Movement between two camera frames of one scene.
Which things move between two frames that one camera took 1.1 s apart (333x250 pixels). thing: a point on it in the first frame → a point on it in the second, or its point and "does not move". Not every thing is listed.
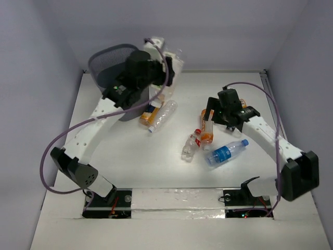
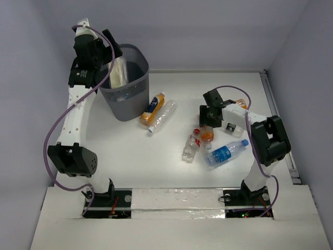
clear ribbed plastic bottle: (166, 111) does not move
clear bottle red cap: (192, 144) does not move
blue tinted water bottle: (225, 153) does not move
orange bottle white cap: (207, 134) does not move
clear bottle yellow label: (155, 91) → (118, 75)
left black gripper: (161, 71) → (110, 42)
